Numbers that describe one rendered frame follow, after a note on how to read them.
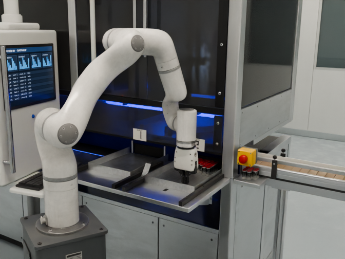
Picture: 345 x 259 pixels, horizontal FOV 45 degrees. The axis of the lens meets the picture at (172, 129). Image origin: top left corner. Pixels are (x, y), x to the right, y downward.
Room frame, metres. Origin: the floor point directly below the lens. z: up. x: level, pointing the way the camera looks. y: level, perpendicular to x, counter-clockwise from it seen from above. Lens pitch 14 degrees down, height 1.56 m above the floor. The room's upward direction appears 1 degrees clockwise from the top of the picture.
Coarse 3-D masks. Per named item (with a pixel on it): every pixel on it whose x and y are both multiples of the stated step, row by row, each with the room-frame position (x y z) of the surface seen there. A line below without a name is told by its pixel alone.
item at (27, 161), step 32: (0, 32) 1.96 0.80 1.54; (32, 32) 2.17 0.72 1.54; (0, 64) 1.94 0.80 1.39; (32, 64) 2.15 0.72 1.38; (0, 96) 1.93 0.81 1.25; (32, 96) 2.13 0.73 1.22; (0, 128) 1.91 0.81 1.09; (32, 128) 2.12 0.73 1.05; (0, 160) 1.90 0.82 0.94; (32, 160) 2.11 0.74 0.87
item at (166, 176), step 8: (160, 168) 1.91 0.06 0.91; (168, 168) 1.97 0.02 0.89; (144, 176) 1.80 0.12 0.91; (152, 176) 1.85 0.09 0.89; (160, 176) 1.87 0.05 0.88; (168, 176) 1.87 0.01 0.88; (176, 176) 1.88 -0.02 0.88; (192, 176) 1.88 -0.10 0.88; (200, 176) 1.88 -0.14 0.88; (160, 184) 1.75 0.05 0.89; (168, 184) 1.73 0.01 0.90; (176, 184) 1.71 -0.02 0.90; (184, 184) 1.69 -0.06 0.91; (192, 184) 1.77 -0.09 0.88; (200, 184) 1.71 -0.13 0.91
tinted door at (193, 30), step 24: (168, 0) 2.05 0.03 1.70; (192, 0) 1.99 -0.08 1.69; (216, 0) 1.92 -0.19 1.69; (168, 24) 2.05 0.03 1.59; (192, 24) 1.99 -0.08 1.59; (216, 24) 1.92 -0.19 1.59; (192, 48) 1.98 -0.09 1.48; (216, 48) 1.92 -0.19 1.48; (192, 72) 1.98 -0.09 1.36; (192, 96) 1.98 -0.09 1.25
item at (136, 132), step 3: (135, 129) 2.14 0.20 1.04; (138, 129) 2.13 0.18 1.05; (141, 129) 2.12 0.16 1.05; (135, 132) 2.14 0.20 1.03; (138, 132) 2.13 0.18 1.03; (141, 132) 2.12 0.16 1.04; (144, 132) 2.11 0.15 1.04; (135, 135) 2.14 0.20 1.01; (138, 135) 2.13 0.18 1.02; (141, 135) 2.12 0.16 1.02; (144, 135) 2.11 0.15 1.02; (135, 138) 2.14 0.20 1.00; (138, 138) 2.13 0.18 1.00; (141, 138) 2.12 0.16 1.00; (144, 138) 2.11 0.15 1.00
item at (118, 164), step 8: (120, 152) 2.19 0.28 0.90; (128, 152) 2.25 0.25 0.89; (96, 160) 2.02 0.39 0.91; (104, 160) 2.07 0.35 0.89; (112, 160) 2.11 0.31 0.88; (120, 160) 2.11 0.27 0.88; (128, 160) 2.11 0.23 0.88; (136, 160) 2.11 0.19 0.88; (144, 160) 2.11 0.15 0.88; (152, 160) 2.12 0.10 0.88; (160, 160) 2.06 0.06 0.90; (88, 168) 1.97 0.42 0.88; (96, 168) 1.94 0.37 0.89; (104, 168) 1.92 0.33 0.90; (112, 168) 1.89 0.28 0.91; (120, 168) 1.98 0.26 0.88; (128, 168) 1.98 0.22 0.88; (136, 168) 1.99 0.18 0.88; (120, 176) 1.87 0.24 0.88
